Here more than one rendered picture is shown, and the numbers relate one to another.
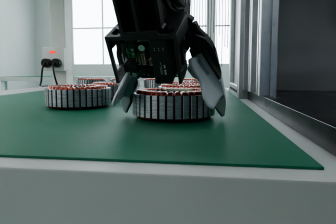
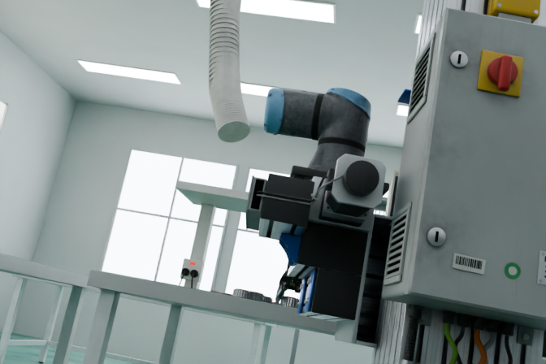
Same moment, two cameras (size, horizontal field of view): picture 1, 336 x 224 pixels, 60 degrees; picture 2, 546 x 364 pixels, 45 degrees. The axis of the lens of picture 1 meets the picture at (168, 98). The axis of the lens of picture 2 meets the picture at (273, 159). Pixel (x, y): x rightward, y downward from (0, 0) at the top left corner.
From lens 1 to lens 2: 1.87 m
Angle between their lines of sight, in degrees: 19
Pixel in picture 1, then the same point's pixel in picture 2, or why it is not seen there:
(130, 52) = (288, 280)
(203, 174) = not seen: hidden behind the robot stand
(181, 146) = not seen: hidden behind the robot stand
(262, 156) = not seen: hidden behind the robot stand
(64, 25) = (205, 242)
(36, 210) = (266, 312)
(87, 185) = (279, 308)
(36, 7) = (64, 161)
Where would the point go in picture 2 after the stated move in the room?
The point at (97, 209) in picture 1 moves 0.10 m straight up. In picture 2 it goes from (280, 314) to (287, 280)
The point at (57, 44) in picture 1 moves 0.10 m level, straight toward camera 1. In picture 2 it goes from (196, 257) to (201, 257)
